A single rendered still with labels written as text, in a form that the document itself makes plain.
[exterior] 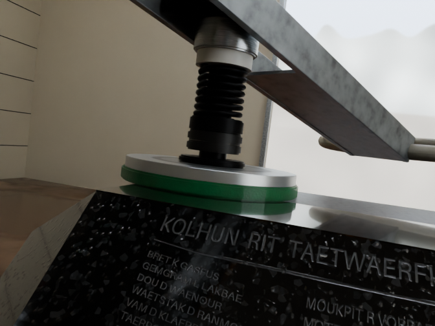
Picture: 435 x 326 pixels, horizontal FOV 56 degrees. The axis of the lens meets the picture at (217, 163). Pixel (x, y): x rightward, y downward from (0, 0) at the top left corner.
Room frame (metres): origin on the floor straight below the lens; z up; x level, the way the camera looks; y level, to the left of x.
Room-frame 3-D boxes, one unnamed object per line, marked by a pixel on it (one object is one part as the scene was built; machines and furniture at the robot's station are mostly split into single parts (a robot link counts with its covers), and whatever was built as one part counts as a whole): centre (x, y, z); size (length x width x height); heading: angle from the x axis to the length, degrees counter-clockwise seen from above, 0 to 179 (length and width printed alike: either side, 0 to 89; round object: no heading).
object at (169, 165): (0.51, 0.01, 0.89); 0.21 x 0.21 x 0.01
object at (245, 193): (0.51, 0.01, 0.88); 0.22 x 0.22 x 0.04
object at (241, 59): (0.51, 0.01, 1.03); 0.07 x 0.07 x 0.04
